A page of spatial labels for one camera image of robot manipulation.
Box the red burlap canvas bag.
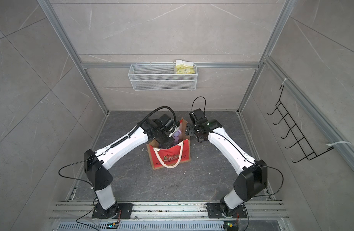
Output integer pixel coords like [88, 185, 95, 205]
[146, 118, 191, 170]

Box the purple hourglass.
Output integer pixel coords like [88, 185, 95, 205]
[172, 129, 181, 143]

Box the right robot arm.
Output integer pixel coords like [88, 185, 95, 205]
[186, 108, 284, 217]

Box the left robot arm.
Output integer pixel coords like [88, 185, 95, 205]
[58, 106, 177, 212]

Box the yellow wipes packet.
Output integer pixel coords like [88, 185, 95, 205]
[174, 60, 196, 75]

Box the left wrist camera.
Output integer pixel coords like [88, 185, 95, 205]
[158, 114, 176, 133]

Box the white wire mesh basket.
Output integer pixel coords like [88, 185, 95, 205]
[128, 64, 198, 91]

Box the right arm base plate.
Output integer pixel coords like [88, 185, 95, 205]
[206, 203, 247, 218]

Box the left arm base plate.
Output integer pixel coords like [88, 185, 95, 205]
[91, 203, 134, 219]

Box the black wire hook rack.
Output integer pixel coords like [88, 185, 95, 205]
[267, 85, 334, 163]

